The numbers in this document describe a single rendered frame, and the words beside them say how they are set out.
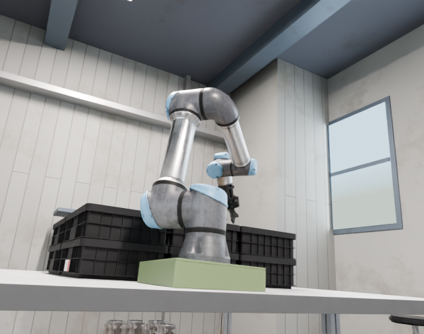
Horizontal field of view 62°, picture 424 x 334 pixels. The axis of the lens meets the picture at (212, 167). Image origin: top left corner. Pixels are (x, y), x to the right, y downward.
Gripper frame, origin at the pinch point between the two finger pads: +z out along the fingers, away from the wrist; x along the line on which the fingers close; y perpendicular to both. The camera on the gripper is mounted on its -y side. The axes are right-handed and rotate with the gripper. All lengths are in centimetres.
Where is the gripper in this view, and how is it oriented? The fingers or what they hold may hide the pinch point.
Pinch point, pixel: (227, 222)
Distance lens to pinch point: 178.8
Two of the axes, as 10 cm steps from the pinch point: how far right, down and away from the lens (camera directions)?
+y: 5.2, 0.7, -8.5
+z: 1.3, 9.8, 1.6
